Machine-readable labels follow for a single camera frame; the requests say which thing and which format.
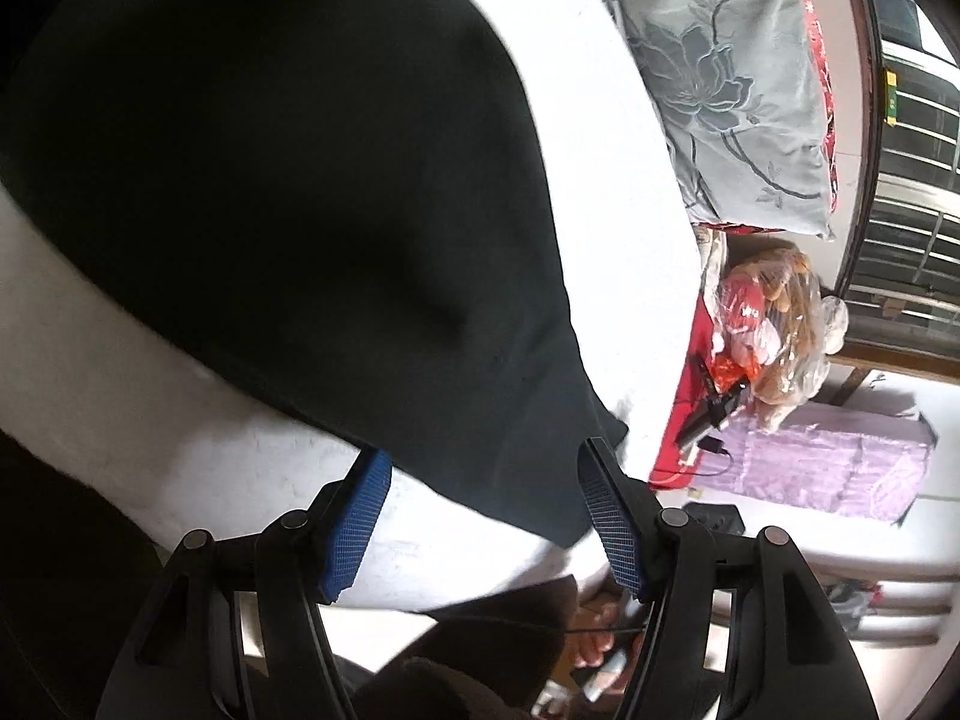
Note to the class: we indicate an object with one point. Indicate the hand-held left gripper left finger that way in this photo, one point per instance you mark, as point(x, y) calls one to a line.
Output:
point(360, 525)

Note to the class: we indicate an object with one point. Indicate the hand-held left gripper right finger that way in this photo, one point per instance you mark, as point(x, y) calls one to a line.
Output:
point(611, 525)

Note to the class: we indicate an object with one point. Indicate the black pants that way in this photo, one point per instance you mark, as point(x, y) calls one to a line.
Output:
point(262, 202)

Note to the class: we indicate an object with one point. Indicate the black power adapter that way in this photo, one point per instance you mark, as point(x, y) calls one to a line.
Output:
point(712, 517)

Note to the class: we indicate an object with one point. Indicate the person's foot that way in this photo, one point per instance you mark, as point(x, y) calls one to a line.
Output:
point(600, 641)

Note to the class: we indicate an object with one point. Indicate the person's dark trouser leg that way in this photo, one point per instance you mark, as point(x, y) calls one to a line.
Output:
point(465, 660)

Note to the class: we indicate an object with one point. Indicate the clear bag of plush toys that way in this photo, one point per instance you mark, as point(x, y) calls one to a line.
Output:
point(780, 330)

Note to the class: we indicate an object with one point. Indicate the white quilted bed cover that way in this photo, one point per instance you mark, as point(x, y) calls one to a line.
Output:
point(600, 165)

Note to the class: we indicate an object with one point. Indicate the window grille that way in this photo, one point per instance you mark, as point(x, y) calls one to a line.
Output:
point(915, 187)

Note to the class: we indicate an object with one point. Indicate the grey floral pillow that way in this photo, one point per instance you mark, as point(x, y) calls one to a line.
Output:
point(720, 75)

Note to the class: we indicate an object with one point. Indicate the yellow green box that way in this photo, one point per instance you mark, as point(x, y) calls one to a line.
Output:
point(892, 97)

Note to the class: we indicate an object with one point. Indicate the red floral quilt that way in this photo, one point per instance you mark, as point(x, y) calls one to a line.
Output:
point(817, 37)

